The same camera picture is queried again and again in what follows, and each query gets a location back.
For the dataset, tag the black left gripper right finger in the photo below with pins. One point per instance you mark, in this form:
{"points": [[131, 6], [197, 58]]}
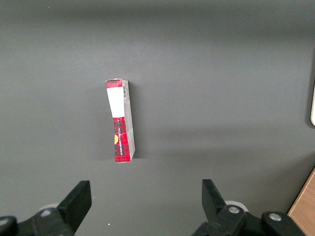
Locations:
{"points": [[216, 211]]}

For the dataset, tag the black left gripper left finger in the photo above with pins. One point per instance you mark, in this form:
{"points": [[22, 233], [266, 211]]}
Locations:
{"points": [[71, 209]]}

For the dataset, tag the cream plastic tray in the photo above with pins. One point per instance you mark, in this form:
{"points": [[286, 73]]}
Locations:
{"points": [[313, 105]]}

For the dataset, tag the oak wooden drawer cabinet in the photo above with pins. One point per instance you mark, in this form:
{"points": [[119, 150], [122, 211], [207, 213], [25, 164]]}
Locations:
{"points": [[304, 211]]}

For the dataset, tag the red and grey carton box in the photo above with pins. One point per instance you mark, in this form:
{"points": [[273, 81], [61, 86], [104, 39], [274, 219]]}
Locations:
{"points": [[121, 137]]}

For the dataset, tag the grey table mat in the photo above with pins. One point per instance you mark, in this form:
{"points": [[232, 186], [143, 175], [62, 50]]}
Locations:
{"points": [[197, 73]]}

